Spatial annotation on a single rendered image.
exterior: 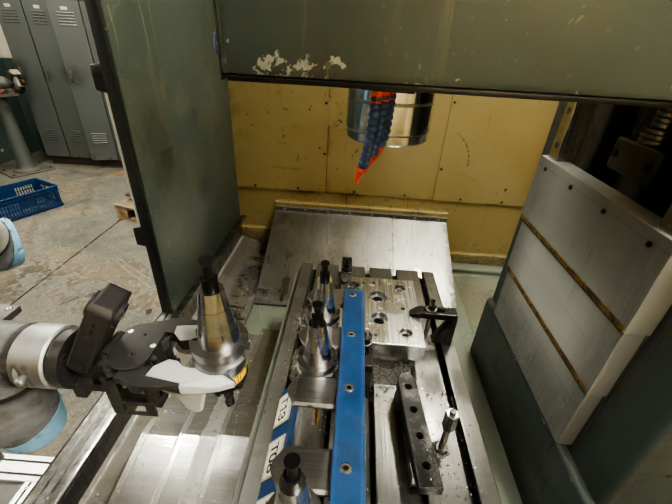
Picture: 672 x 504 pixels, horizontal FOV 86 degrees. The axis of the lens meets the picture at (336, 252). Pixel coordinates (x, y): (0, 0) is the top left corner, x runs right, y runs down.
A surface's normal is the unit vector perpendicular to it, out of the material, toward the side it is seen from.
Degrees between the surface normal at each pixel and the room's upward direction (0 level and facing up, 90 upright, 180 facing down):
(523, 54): 90
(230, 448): 7
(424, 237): 24
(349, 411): 0
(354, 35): 90
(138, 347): 1
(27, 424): 89
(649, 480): 90
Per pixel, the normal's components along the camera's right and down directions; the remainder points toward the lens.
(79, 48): 0.24, 0.51
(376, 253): 0.01, -0.58
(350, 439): 0.05, -0.86
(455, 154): -0.07, 0.51
